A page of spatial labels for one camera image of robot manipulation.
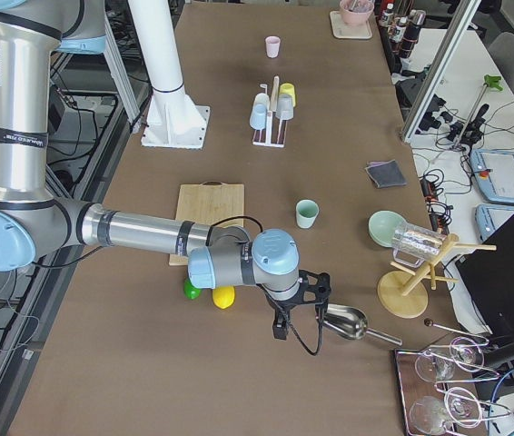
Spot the pink plastic cup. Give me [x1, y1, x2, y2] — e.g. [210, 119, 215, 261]
[264, 35, 281, 58]

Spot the upper wine glass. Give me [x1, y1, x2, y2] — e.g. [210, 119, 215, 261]
[415, 336, 484, 382]

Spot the lower wine glass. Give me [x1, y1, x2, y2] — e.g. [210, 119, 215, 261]
[409, 387, 483, 435]

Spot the wine glass rack tray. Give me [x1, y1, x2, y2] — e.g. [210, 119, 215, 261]
[394, 336, 511, 435]

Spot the cream plastic tray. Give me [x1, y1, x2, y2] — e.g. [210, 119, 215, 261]
[329, 11, 372, 40]

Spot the mint green bowl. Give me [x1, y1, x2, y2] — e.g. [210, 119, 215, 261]
[368, 210, 406, 248]

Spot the grey cup on rack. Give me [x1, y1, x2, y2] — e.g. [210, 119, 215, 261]
[275, 94, 294, 121]

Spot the black monitor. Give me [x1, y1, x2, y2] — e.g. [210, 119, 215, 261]
[456, 214, 514, 336]

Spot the mint green plastic cup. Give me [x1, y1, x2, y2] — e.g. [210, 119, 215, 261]
[295, 199, 320, 229]

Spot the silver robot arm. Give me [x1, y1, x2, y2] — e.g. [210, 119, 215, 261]
[0, 1, 331, 339]

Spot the blue teach pendant near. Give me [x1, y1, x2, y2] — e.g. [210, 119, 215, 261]
[474, 203, 514, 242]

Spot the yellow lemon near scoop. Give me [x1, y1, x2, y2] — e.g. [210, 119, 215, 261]
[212, 286, 236, 310]

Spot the white cup holder rack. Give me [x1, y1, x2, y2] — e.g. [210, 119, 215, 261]
[252, 75, 290, 148]

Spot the wooden mug tree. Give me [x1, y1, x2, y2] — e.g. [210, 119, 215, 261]
[377, 233, 497, 319]

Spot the aluminium frame post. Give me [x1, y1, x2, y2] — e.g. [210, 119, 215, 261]
[400, 0, 480, 144]

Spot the grey folded cloth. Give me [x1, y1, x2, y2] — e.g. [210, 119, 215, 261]
[365, 160, 407, 188]

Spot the green lime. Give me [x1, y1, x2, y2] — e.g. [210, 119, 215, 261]
[183, 278, 203, 300]

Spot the pink bowl with ice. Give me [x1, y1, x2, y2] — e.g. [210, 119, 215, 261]
[339, 0, 374, 25]

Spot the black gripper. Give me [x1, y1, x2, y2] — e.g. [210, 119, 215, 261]
[265, 270, 331, 340]

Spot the light blue cup on rack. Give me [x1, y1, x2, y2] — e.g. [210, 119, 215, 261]
[250, 93, 270, 130]

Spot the yellow cup on rack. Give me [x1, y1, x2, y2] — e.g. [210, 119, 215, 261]
[279, 83, 296, 107]

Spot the clear glass mug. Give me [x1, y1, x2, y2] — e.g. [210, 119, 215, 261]
[391, 222, 446, 268]

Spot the wooden cutting board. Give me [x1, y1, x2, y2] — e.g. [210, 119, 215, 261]
[175, 183, 244, 253]

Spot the blue teach pendant far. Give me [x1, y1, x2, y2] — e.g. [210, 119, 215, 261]
[470, 150, 514, 204]

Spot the blue teach pendant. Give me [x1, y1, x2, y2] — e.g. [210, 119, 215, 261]
[470, 150, 514, 204]
[474, 203, 514, 242]

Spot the metal scoop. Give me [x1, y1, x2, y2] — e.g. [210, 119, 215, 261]
[322, 303, 402, 347]

